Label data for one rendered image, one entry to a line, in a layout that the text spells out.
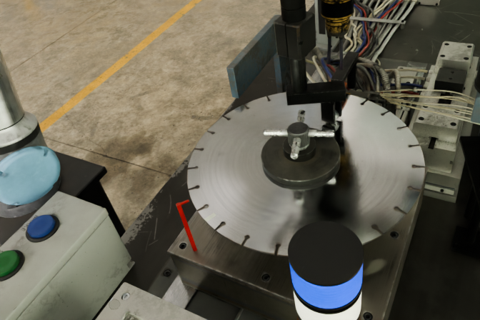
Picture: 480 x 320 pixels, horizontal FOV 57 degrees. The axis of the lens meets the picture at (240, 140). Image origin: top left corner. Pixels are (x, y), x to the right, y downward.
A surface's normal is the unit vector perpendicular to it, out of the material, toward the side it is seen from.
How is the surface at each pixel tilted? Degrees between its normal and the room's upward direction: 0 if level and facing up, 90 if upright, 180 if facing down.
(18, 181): 98
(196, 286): 90
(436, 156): 90
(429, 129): 90
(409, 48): 0
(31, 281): 0
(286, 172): 5
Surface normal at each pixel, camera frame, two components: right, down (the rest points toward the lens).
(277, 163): -0.23, -0.70
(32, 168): 0.69, 0.49
